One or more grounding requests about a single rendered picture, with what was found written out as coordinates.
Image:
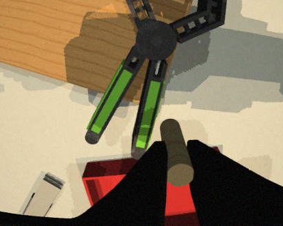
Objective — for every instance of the red shallow tray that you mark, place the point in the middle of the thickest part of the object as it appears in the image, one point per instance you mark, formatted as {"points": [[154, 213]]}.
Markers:
{"points": [[179, 209]]}

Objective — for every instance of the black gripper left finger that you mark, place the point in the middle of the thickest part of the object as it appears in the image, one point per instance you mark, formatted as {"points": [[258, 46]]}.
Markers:
{"points": [[139, 199]]}

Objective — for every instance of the light wooden board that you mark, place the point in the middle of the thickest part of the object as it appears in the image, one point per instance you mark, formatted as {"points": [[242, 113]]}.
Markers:
{"points": [[82, 42]]}

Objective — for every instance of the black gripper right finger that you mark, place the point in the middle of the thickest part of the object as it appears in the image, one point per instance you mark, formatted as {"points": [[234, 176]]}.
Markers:
{"points": [[225, 193]]}

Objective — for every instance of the olive-brown cylinder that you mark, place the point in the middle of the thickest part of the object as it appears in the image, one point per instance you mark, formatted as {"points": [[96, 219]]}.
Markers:
{"points": [[179, 167]]}

